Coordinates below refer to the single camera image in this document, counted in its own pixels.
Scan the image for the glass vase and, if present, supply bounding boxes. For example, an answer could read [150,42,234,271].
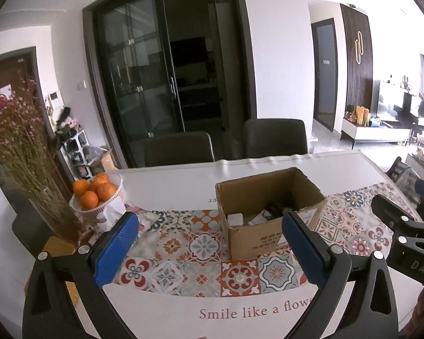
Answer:
[28,187,83,242]

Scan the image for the yellow woven placemat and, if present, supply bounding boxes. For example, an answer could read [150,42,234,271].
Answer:
[25,236,82,311]

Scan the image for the chair with printed cushion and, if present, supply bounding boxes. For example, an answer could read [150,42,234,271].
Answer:
[387,156,421,198]

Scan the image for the television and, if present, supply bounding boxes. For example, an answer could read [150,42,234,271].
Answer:
[371,79,410,119]

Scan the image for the dark glass sliding door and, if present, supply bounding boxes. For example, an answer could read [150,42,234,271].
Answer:
[94,0,186,166]

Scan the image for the white paper packet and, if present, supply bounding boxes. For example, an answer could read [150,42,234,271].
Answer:
[249,209,281,225]

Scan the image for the brown cardboard box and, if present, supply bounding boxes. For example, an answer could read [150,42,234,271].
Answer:
[215,167,327,261]

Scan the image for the dark slatted wall panel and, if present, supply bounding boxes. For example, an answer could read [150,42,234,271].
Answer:
[339,3,373,110]

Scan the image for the yellow gift boxes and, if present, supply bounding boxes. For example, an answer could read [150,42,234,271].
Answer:
[355,106,371,126]

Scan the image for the patterned floral table runner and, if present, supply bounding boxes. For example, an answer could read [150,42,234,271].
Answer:
[88,182,424,297]

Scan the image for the dried red flower bouquet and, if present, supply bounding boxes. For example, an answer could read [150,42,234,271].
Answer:
[0,78,80,227]

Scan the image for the white television cabinet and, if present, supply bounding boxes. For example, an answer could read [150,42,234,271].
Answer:
[341,116,412,149]

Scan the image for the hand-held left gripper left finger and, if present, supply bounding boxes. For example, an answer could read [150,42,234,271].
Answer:
[22,211,140,339]

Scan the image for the gold wall ornament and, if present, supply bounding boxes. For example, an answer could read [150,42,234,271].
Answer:
[354,32,363,65]

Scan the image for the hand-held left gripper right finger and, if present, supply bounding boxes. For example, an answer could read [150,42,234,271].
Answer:
[281,211,400,339]

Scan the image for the dark upholstered chair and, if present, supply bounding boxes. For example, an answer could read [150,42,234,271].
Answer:
[243,118,309,159]
[144,131,215,167]

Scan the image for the white fruit basket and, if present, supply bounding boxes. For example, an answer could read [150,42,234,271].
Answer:
[70,173,125,218]

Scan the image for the grey interior door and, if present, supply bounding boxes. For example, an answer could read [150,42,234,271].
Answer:
[311,18,340,133]

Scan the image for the white shoe rack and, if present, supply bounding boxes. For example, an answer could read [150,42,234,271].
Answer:
[62,129,92,181]

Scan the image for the dark and pink bundle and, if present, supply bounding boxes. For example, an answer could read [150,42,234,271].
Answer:
[53,106,80,135]

